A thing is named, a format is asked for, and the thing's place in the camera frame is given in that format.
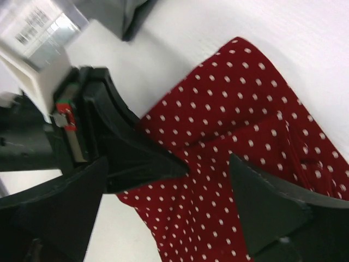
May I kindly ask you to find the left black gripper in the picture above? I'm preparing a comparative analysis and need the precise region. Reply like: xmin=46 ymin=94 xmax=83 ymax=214
xmin=1 ymin=67 xmax=109 ymax=172

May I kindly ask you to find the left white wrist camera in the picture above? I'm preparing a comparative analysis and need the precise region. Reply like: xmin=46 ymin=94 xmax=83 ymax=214
xmin=1 ymin=14 xmax=117 ymax=121

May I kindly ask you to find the grey pleated skirt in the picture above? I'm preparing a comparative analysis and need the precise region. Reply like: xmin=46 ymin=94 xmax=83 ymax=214
xmin=74 ymin=0 xmax=157 ymax=41

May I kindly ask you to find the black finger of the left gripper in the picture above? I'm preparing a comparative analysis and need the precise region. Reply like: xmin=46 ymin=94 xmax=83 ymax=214
xmin=79 ymin=67 xmax=189 ymax=193

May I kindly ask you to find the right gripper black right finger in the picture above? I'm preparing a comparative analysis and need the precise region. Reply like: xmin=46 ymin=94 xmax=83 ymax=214
xmin=230 ymin=154 xmax=348 ymax=262

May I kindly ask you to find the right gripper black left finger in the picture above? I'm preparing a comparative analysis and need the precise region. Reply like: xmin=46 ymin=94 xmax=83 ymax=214
xmin=1 ymin=157 xmax=109 ymax=261

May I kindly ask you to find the red polka dot skirt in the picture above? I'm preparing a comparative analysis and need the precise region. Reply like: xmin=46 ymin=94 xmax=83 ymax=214
xmin=118 ymin=37 xmax=348 ymax=261

